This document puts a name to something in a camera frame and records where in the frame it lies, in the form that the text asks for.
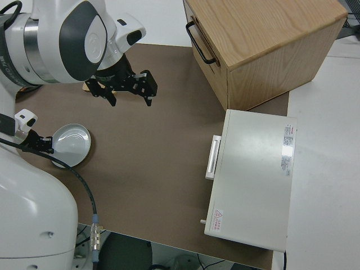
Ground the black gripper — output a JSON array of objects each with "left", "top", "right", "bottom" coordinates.
[
  {"left": 85, "top": 55, "right": 158, "bottom": 107},
  {"left": 22, "top": 130, "right": 54, "bottom": 154}
]

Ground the gray plate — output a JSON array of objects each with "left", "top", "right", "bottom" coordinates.
[{"left": 50, "top": 123, "right": 92, "bottom": 169}]

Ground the brown table mat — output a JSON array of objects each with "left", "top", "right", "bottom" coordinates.
[{"left": 13, "top": 43, "right": 290, "bottom": 270}]

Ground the wooden box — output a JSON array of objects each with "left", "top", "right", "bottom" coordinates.
[{"left": 182, "top": 0, "right": 348, "bottom": 111}]

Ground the white toaster oven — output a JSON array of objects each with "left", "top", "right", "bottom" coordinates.
[{"left": 200, "top": 109, "right": 298, "bottom": 253}]

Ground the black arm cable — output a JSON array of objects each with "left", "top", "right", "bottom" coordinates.
[{"left": 16, "top": 140, "right": 101, "bottom": 266}]

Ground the black box handle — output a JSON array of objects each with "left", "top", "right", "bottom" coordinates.
[{"left": 185, "top": 21, "right": 217, "bottom": 65}]

